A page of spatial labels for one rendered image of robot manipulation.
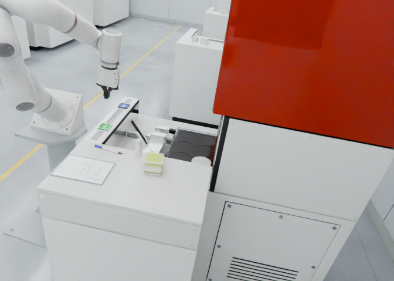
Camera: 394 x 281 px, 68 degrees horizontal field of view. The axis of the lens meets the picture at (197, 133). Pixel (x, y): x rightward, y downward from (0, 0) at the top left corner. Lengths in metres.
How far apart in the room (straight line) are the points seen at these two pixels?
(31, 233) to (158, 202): 1.40
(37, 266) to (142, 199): 1.22
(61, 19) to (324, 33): 0.90
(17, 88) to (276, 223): 1.30
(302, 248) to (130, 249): 0.87
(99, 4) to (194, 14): 2.93
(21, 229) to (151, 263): 1.32
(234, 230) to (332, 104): 0.79
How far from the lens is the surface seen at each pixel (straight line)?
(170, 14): 9.54
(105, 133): 1.52
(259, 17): 1.10
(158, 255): 1.26
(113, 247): 1.30
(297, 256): 1.73
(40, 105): 1.61
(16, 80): 1.40
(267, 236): 1.62
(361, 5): 1.15
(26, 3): 1.16
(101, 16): 7.82
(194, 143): 1.60
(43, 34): 5.96
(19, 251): 2.34
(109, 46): 1.39
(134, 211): 1.12
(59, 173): 1.28
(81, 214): 1.23
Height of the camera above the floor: 1.76
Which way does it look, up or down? 30 degrees down
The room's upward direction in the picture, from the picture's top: 9 degrees clockwise
